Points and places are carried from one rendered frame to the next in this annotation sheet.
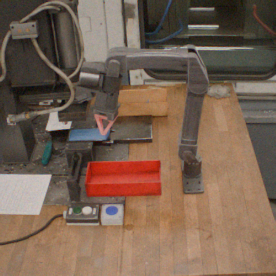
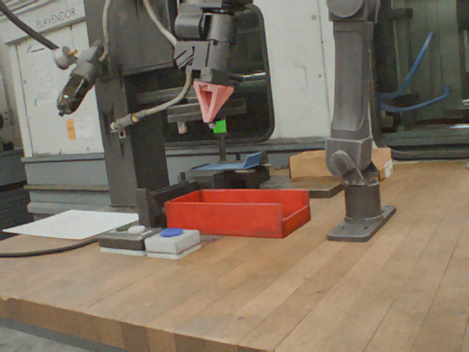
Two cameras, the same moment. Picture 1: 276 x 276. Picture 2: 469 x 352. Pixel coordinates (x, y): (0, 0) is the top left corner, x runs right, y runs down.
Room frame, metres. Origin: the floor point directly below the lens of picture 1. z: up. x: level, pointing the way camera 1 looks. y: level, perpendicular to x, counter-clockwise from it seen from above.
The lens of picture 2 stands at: (0.34, -0.38, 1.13)
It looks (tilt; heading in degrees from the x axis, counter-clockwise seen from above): 9 degrees down; 28
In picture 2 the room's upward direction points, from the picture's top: 6 degrees counter-clockwise
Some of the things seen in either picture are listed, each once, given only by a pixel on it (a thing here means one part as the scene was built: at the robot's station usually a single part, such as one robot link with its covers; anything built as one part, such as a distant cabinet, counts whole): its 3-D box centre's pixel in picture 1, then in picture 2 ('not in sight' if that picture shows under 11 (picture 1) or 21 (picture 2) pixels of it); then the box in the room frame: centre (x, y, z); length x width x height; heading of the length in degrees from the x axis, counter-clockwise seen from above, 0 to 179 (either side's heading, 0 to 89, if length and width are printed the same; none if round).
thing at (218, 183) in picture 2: (82, 143); (220, 186); (1.35, 0.21, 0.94); 0.20 x 0.10 x 0.07; 176
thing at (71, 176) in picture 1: (76, 170); (173, 198); (1.18, 0.22, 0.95); 0.15 x 0.03 x 0.10; 176
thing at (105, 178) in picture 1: (124, 178); (236, 211); (1.14, 0.06, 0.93); 0.25 x 0.12 x 0.06; 86
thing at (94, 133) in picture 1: (90, 131); (227, 161); (1.34, 0.17, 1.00); 0.15 x 0.07 x 0.03; 86
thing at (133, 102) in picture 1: (137, 103); (341, 167); (1.63, -0.01, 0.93); 0.25 x 0.13 x 0.08; 86
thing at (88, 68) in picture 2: not in sight; (84, 75); (1.25, 0.50, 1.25); 0.19 x 0.07 x 0.19; 176
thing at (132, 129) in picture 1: (132, 129); (311, 186); (1.47, 0.02, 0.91); 0.17 x 0.16 x 0.02; 176
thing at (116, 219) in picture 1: (113, 217); (174, 251); (0.99, 0.10, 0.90); 0.07 x 0.07 x 0.06; 86
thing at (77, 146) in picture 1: (81, 133); (219, 168); (1.35, 0.21, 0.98); 0.20 x 0.10 x 0.01; 176
